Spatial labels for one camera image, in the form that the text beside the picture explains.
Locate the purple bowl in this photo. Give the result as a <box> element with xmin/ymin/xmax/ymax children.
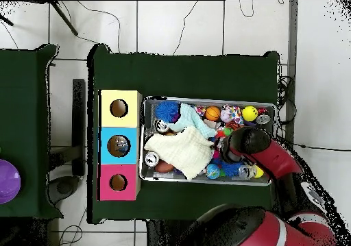
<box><xmin>0</xmin><ymin>158</ymin><xmax>22</xmax><ymax>204</ymax></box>

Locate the blue furry monster toy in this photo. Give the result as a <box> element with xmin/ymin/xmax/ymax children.
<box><xmin>155</xmin><ymin>100</ymin><xmax>181</xmax><ymax>123</ymax></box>

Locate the wooden box with three holes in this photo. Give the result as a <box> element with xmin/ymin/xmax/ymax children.
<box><xmin>97</xmin><ymin>89</ymin><xmax>143</xmax><ymax>201</ymax></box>

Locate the yellow smiley ball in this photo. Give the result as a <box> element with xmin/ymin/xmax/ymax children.
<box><xmin>241</xmin><ymin>106</ymin><xmax>258</xmax><ymax>122</ymax></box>

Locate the cream waffle cloth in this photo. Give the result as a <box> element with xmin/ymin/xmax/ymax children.
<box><xmin>143</xmin><ymin>126</ymin><xmax>215</xmax><ymax>180</ymax></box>

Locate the dark green side table cloth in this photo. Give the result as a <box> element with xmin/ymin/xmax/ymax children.
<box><xmin>0</xmin><ymin>43</ymin><xmax>64</xmax><ymax>220</ymax></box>

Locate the clear packet of blue sweets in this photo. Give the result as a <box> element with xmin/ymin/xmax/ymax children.
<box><xmin>114</xmin><ymin>136</ymin><xmax>130</xmax><ymax>154</ymax></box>

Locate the blue spiky rubber ball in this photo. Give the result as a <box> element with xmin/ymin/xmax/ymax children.
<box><xmin>220</xmin><ymin>161</ymin><xmax>244</xmax><ymax>178</ymax></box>

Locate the shallow wire mesh bin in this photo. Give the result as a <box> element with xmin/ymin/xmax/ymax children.
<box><xmin>139</xmin><ymin>95</ymin><xmax>277</xmax><ymax>187</ymax></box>

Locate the black floor cable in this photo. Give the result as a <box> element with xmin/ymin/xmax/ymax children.
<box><xmin>294</xmin><ymin>143</ymin><xmax>351</xmax><ymax>152</ymax></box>

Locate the grey stand foot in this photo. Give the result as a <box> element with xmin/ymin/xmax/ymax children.
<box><xmin>45</xmin><ymin>175</ymin><xmax>81</xmax><ymax>206</ymax></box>

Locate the mint waffle cloth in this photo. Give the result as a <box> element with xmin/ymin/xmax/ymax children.
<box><xmin>168</xmin><ymin>102</ymin><xmax>217</xmax><ymax>138</ymax></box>

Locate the black tripod leg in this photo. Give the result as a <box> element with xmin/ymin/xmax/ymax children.
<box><xmin>49</xmin><ymin>1</ymin><xmax>80</xmax><ymax>36</ymax></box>
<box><xmin>0</xmin><ymin>13</ymin><xmax>14</xmax><ymax>27</ymax></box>

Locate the blue green globe ball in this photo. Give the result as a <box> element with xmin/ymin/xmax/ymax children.
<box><xmin>205</xmin><ymin>163</ymin><xmax>221</xmax><ymax>180</ymax></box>

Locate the small orange basketball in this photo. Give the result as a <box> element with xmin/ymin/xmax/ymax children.
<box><xmin>204</xmin><ymin>106</ymin><xmax>221</xmax><ymax>122</ymax></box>

